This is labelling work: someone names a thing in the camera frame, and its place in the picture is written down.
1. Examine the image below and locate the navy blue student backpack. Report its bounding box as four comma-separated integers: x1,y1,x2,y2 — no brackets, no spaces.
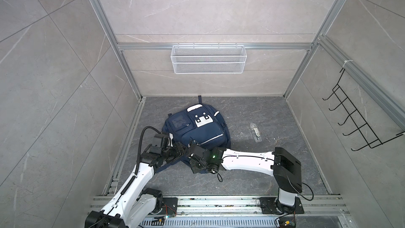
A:
154,95,232,173

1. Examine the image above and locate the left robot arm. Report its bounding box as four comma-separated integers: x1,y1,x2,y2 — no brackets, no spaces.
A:
84,126,185,228

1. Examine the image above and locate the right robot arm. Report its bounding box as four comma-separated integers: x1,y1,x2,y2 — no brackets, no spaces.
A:
185,144,304,215

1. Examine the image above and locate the small clear plastic object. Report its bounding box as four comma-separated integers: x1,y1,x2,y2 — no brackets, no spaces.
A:
250,123,262,143

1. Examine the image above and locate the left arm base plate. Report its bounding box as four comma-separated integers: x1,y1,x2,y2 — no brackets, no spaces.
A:
151,197,178,217

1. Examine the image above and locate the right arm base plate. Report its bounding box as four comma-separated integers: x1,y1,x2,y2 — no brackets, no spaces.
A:
259,197,304,215

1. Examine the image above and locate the white wire mesh basket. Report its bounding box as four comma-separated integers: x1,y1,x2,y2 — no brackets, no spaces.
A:
170,44,247,74

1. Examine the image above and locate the aluminium front rail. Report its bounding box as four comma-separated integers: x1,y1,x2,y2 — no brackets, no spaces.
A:
86,195,352,228

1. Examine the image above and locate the black wire hook rack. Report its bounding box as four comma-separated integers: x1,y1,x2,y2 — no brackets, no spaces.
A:
322,68,405,152

